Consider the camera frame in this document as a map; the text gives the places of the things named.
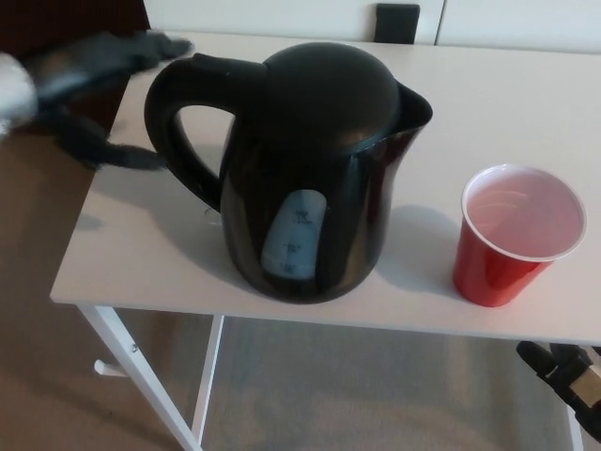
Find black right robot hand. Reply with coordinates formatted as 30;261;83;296
515;339;601;451

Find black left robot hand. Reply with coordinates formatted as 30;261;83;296
23;29;195;172

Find black electric kettle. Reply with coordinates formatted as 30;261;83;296
143;41;435;304

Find red plastic cup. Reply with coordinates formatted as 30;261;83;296
451;163;589;309

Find dark red cabinet panel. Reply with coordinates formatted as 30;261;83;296
0;0;152;138

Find white cabinet fronts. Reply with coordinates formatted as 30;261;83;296
140;0;601;54

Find black wall outlet plate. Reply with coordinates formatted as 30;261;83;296
375;3;421;46

